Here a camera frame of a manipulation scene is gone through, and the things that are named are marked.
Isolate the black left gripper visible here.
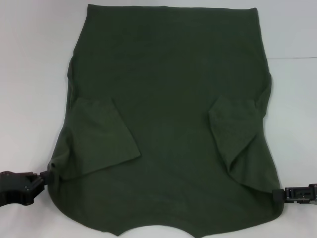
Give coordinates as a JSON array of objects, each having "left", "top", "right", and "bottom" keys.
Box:
[{"left": 0, "top": 162, "right": 59, "bottom": 206}]

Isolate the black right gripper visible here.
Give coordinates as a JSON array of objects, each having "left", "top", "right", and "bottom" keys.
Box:
[{"left": 272, "top": 183, "right": 317, "bottom": 205}]

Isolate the dark green t-shirt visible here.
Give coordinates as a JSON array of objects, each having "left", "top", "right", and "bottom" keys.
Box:
[{"left": 47, "top": 3, "right": 284, "bottom": 238}]

